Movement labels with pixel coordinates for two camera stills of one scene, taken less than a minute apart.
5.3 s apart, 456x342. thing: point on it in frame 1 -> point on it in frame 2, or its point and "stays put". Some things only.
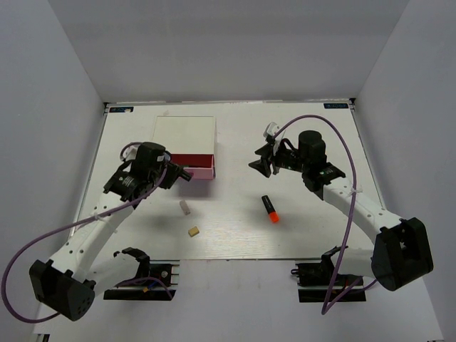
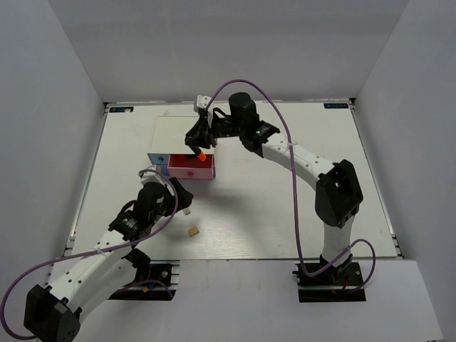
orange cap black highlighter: (270, 208) -> (201, 155)
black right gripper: (263, 164) -> (202, 133)
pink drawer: (199, 166) stays put
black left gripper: (172, 170) -> (184, 197)
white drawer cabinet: (187, 135) stays put
